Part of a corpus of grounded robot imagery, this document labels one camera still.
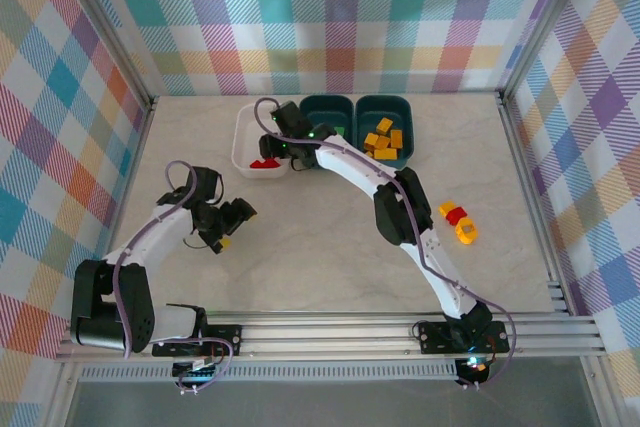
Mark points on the red lego brick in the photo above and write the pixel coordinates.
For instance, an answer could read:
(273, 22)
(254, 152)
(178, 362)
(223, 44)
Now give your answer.
(257, 164)
(456, 216)
(273, 163)

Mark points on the teal plastic container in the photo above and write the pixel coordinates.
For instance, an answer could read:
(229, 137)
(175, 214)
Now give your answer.
(325, 107)
(382, 107)

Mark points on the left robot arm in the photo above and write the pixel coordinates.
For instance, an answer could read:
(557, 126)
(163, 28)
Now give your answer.
(155, 237)

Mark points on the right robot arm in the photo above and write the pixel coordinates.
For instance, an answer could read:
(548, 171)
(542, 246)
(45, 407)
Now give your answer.
(360, 172)

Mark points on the white plastic container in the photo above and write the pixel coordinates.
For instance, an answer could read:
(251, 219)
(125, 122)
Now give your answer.
(245, 147)

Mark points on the green lego brick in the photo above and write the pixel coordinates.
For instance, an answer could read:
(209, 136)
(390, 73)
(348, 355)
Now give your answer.
(340, 130)

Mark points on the circuit board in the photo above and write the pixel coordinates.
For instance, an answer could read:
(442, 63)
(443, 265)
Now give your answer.
(200, 372)
(475, 369)

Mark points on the plaid backdrop cloth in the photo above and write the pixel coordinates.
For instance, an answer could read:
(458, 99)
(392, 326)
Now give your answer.
(600, 122)
(325, 22)
(40, 122)

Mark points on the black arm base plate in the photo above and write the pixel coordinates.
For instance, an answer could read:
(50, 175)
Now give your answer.
(435, 337)
(225, 334)

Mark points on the aluminium side rail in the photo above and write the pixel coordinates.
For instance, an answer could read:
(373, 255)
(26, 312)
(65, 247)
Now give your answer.
(141, 147)
(526, 172)

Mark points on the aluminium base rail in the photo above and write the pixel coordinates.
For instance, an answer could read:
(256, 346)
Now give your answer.
(325, 337)

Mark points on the aluminium frame post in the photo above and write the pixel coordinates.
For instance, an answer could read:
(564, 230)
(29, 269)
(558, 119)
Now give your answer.
(543, 22)
(111, 32)

